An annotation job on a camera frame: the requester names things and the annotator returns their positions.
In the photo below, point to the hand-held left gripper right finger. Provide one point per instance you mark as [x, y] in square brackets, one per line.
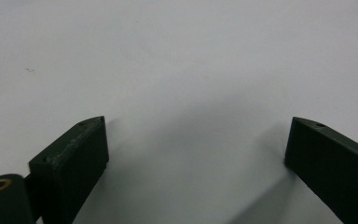
[332, 168]

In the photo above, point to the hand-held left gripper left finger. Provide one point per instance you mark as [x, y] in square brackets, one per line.
[70, 168]

